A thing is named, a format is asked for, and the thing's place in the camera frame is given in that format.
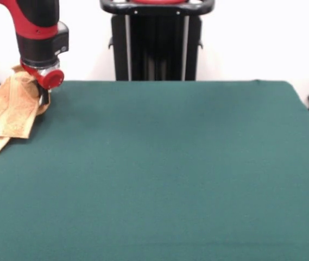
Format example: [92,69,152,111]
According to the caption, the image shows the dark green table cloth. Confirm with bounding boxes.
[0,79,309,261]

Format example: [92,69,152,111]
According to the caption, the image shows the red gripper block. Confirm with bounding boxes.
[20,63,64,106]

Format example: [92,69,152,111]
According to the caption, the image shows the tan terry towel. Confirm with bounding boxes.
[0,65,52,158]

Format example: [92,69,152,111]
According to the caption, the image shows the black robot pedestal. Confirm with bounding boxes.
[99,0,215,82]

